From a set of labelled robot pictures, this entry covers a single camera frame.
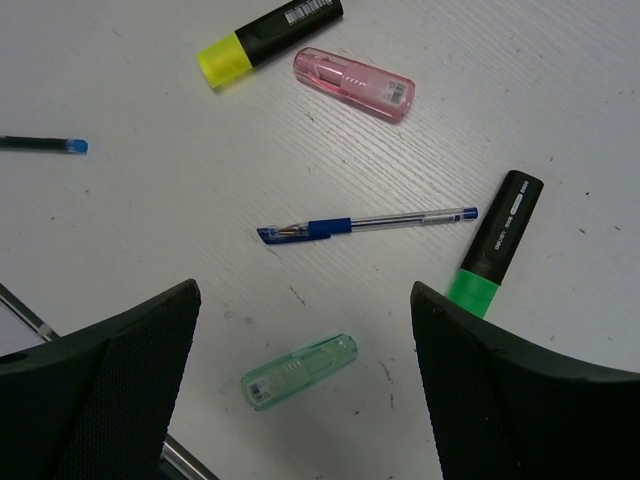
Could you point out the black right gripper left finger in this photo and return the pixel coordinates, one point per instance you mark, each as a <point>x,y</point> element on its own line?
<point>96,403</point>

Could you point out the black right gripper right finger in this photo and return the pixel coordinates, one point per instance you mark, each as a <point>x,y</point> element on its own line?
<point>502,407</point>

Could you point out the green black highlighter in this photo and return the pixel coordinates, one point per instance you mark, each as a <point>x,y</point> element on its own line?
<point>491,252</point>

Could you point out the clear blue ink pen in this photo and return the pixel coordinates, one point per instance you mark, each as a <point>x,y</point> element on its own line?
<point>58,145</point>

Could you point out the pink correction tape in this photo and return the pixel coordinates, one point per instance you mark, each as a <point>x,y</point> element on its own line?
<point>384,94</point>

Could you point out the yellow black highlighter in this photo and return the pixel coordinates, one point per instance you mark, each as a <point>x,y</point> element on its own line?
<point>259,41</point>

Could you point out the blue grip gel pen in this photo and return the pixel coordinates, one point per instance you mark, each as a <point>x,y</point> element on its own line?
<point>315,230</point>

